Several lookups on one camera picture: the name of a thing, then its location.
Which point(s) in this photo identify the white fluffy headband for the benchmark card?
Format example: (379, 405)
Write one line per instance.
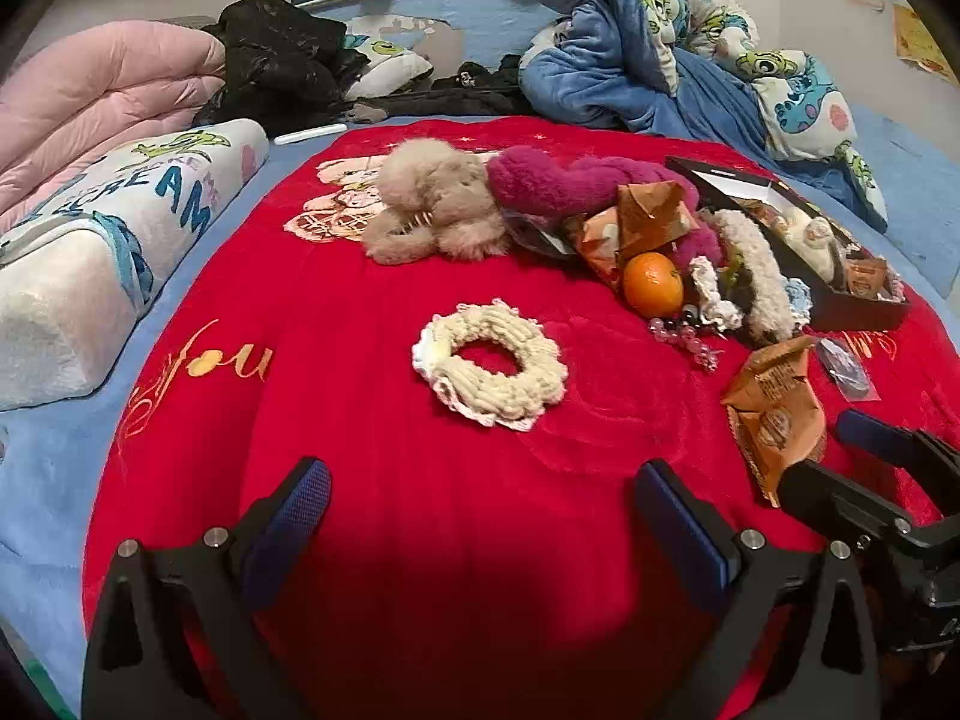
(757, 270)

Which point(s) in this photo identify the yellow wall poster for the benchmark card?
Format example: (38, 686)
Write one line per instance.
(922, 41)

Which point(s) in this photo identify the blue crochet scrunchie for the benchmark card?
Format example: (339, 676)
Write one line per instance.
(799, 300)

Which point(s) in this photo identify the pink quilt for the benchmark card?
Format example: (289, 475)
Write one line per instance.
(90, 90)

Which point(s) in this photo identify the dark clear plastic wrapper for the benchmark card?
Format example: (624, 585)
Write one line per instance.
(536, 236)

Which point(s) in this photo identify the blue cartoon printed blanket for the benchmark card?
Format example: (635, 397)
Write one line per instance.
(622, 67)

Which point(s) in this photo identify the red printed blanket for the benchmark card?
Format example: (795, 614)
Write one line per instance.
(450, 540)

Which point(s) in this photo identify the black box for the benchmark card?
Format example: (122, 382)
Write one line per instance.
(847, 311)

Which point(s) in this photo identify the magenta plush toy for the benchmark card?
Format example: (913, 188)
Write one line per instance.
(547, 184)

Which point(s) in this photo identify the beige plush toy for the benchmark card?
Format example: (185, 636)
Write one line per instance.
(427, 187)

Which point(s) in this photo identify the small clear plastic bag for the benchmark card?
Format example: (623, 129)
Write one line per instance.
(844, 367)

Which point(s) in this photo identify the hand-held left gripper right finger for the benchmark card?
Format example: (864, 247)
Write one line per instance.
(679, 532)

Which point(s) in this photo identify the cream crochet scrunchie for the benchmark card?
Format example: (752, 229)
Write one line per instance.
(487, 401)

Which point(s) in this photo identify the white green crochet scrunchie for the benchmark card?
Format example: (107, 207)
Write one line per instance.
(709, 292)

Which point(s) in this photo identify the small white printed pillow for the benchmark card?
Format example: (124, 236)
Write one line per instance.
(386, 60)

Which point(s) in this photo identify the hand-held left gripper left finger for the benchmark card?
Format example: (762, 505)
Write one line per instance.
(289, 529)

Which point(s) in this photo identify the orange snack packet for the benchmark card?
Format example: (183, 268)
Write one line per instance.
(868, 277)
(765, 211)
(656, 214)
(780, 405)
(600, 247)

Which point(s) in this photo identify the dark garment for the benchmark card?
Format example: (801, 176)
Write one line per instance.
(465, 97)

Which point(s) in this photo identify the white plush toy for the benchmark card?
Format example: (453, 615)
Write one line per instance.
(814, 247)

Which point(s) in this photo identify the black puffer jacket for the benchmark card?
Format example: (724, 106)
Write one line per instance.
(277, 52)

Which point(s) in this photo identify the orange mandarin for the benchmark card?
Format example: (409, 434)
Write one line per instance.
(652, 285)

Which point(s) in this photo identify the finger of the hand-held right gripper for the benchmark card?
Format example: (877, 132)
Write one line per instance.
(870, 435)
(832, 499)

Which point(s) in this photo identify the white flat bar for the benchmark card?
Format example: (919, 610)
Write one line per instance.
(307, 135)

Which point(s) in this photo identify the long white printed pillow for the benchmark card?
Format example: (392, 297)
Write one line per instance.
(75, 277)

